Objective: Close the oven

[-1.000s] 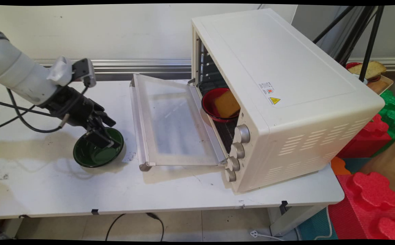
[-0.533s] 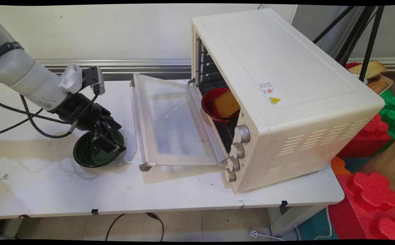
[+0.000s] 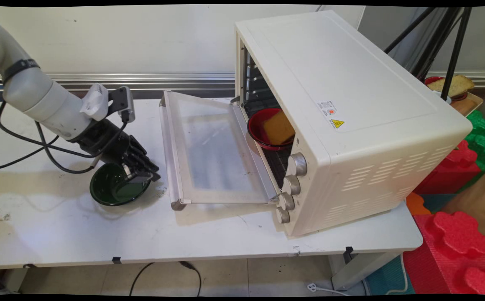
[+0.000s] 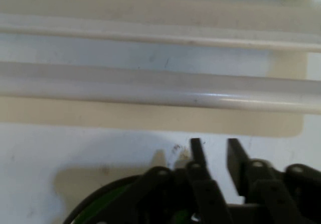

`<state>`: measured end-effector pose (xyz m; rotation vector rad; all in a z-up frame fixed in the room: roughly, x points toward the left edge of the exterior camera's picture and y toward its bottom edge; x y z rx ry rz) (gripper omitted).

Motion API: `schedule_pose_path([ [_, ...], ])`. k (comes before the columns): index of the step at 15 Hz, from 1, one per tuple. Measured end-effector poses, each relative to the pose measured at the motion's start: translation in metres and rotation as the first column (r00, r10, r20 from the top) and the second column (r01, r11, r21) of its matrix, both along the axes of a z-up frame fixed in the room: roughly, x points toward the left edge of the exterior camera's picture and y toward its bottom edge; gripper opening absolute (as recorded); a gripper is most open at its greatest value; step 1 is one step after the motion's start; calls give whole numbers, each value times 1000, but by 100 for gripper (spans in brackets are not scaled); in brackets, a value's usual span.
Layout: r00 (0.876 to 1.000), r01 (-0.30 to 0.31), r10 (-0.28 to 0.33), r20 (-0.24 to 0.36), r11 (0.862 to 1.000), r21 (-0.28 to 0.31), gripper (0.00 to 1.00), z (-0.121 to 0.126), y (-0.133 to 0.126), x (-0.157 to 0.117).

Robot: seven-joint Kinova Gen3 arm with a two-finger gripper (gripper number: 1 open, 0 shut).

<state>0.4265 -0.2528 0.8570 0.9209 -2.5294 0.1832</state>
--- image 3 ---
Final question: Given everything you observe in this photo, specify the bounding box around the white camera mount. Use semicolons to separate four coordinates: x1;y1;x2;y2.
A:
79;83;110;122

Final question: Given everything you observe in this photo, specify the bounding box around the red bowl with black rim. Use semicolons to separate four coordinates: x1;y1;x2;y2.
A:
247;107;296;151

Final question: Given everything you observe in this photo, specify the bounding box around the oven warning label sticker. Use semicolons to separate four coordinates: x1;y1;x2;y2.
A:
317;100;346;130

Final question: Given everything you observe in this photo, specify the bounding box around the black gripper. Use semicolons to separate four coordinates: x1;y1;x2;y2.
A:
75;119;161;184

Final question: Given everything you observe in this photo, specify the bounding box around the aluminium wall rail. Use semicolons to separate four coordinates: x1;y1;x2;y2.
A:
0;70;485;92

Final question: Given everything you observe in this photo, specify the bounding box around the toasted bread slice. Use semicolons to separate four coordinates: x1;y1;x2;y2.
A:
263;110;296;145

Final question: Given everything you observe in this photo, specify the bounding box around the green foam block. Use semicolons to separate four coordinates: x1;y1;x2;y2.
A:
456;110;485;193

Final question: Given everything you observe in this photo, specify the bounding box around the black strap on arm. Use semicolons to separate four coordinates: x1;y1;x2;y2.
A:
2;59;41;84

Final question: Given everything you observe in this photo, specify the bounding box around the teal foam mat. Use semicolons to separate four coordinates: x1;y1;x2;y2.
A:
365;255;415;296

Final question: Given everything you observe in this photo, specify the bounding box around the white power cable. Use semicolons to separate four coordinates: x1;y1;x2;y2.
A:
306;255;410;296

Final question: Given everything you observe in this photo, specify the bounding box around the large red foam mat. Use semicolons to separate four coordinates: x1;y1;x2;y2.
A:
403;211;485;296

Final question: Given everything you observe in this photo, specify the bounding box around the orange foam piece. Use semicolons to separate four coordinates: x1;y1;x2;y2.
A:
406;192;431;216

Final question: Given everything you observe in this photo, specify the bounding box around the white table leg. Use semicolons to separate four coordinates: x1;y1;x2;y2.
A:
329;251;403;291

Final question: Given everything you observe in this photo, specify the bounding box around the dark green bowl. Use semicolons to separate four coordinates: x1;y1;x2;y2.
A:
89;163;153;207

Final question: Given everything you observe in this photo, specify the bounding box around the glass oven door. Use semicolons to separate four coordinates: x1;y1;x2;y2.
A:
159;90;279;211

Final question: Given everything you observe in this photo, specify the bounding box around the beige tray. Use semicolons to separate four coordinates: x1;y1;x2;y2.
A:
449;92;484;118

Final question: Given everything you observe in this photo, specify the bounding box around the bread slice on tray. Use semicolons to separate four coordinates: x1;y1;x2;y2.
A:
426;74;475;97

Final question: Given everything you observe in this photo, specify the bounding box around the black tripod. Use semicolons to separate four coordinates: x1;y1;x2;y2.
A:
384;6;473;101

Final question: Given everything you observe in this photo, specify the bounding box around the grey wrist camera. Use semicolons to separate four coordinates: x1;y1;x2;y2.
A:
108;86;136;124

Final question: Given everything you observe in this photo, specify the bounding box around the cream white toaster oven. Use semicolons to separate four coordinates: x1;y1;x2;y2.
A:
234;10;473;240

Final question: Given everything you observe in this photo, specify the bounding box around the black floor cable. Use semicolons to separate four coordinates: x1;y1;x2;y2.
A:
129;261;202;297

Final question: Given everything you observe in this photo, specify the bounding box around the red foam block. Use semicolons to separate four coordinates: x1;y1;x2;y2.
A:
413;140;482;195

